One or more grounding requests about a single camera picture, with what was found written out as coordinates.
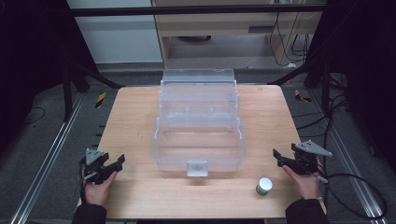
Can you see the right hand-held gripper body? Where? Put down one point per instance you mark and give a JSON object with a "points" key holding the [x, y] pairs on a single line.
{"points": [[306, 158]]}

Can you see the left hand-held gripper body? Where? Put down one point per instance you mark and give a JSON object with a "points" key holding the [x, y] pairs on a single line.
{"points": [[93, 161]]}

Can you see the person's left hand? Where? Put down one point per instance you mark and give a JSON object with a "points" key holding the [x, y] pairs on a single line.
{"points": [[99, 193]]}

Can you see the person's right hand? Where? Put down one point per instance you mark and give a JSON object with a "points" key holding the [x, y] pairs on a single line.
{"points": [[305, 183]]}

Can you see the small green jar white lid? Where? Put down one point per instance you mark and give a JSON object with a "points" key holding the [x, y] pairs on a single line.
{"points": [[264, 186]]}

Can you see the yellow black tape marker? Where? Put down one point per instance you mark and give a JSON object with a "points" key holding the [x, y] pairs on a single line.
{"points": [[100, 99], [300, 96]]}

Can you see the black metal stand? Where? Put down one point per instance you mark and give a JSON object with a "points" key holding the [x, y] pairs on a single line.
{"points": [[67, 93], [325, 84]]}

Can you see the clear plastic storage box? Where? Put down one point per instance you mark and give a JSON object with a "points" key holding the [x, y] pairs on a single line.
{"points": [[198, 140]]}

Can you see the black curtain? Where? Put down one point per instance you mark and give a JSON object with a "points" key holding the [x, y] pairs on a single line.
{"points": [[34, 62], [364, 68]]}

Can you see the white cabinet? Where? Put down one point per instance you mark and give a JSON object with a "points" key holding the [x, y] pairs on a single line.
{"points": [[118, 37]]}

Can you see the light wooden desk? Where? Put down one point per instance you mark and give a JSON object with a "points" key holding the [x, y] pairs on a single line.
{"points": [[218, 28]]}

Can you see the metal floor rail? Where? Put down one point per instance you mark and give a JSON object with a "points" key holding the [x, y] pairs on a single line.
{"points": [[351, 149], [46, 161]]}

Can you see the black horizontal frame bar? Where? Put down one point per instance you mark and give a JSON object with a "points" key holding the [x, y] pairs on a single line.
{"points": [[186, 10]]}

